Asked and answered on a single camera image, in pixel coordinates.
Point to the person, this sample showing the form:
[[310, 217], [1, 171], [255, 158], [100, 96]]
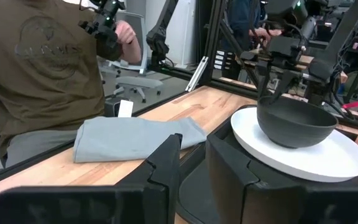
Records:
[[238, 18], [42, 77]]

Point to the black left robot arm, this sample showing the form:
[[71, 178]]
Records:
[[286, 12]]

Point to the grey cloth napkin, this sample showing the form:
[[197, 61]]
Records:
[[120, 140]]

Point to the person's hand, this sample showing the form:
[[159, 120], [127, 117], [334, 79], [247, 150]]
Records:
[[126, 32], [266, 32]]

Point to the white round plate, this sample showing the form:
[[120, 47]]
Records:
[[322, 161]]

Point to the grey office chair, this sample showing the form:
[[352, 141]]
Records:
[[138, 82]]

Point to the silver aluminium bracket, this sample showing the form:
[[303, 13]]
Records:
[[197, 73]]

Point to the person's left hand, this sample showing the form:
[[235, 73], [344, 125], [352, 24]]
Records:
[[126, 32]]

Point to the black box with white labels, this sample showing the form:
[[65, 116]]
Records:
[[219, 60]]

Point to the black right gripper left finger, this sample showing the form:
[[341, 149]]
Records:
[[160, 193]]

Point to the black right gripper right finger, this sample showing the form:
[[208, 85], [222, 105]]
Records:
[[228, 186]]

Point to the black bowl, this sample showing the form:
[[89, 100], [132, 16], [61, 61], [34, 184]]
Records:
[[291, 124]]

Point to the black plastic tray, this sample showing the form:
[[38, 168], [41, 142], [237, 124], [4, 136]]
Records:
[[197, 193]]

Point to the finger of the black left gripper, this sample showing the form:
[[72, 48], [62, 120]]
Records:
[[263, 81], [283, 84]]

